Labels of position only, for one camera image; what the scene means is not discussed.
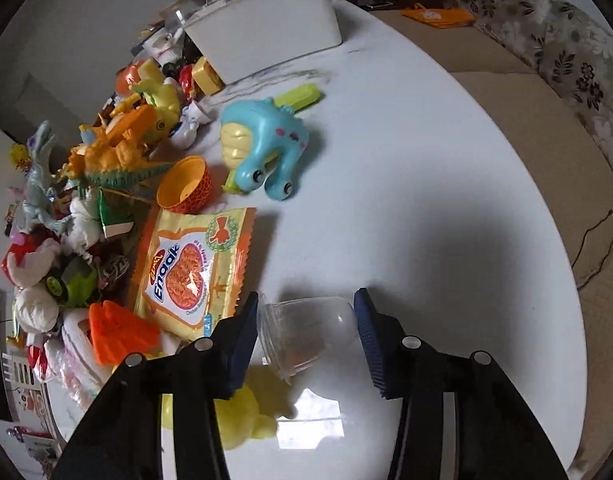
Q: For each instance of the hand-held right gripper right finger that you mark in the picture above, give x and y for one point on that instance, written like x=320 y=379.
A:
x=374 y=340

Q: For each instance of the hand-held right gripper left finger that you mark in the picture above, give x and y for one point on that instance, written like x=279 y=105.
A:
x=239 y=345

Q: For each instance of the clear plastic cup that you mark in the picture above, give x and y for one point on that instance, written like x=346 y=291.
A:
x=306 y=335

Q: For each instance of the yellow plush toy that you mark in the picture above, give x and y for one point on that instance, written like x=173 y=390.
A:
x=256 y=410

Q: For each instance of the yellow orange noodle snack packet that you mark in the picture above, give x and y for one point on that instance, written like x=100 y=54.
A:
x=186 y=270

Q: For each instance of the orange plastic toy claw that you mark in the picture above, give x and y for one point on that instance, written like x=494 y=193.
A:
x=121 y=332

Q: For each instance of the orange patterned plastic cup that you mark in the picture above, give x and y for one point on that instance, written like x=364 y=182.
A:
x=186 y=185

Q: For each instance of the green toy car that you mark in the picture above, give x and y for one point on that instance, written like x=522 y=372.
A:
x=74 y=280

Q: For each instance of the green snack packet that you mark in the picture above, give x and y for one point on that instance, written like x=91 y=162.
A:
x=114 y=215

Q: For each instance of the crumpled white tissue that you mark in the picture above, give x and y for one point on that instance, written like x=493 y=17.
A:
x=86 y=220
x=34 y=310

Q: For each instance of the blue dinosaur toy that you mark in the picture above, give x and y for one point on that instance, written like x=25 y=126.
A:
x=266 y=140

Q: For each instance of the orange dinosaur toy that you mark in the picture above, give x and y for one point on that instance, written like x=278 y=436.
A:
x=111 y=160

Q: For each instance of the white toy figurine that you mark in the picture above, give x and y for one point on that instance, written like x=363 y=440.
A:
x=191 y=125

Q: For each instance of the red white crumpled wrapper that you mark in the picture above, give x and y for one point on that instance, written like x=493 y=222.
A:
x=31 y=257

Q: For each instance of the yellow dinosaur toy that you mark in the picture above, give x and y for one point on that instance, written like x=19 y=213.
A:
x=159 y=105

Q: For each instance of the lime green toy stick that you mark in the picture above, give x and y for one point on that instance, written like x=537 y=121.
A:
x=301 y=95

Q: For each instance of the grey dinosaur toy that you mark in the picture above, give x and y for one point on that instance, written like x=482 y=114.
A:
x=36 y=185

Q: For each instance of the yellow toy block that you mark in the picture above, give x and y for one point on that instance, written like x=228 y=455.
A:
x=206 y=77

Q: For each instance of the floral sofa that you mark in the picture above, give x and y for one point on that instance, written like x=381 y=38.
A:
x=536 y=110

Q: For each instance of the orange round toy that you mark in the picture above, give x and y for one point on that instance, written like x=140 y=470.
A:
x=128 y=77

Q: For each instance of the orange bag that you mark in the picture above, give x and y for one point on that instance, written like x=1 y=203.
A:
x=436 y=15

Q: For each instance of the white storage box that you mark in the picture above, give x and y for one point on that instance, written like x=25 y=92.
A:
x=266 y=15

